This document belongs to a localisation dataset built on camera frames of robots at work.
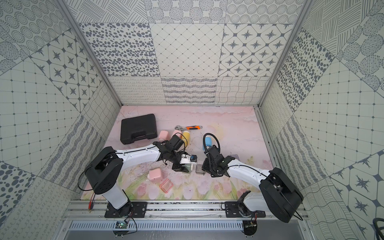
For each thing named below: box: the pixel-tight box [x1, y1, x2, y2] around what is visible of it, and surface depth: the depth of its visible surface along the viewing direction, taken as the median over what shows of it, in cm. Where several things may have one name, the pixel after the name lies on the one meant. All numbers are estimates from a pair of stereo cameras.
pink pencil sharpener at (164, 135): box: [158, 130, 171, 142], surface depth 97 cm
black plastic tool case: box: [120, 113, 158, 145], surface depth 103 cm
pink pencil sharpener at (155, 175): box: [149, 168, 162, 184], surface depth 81 cm
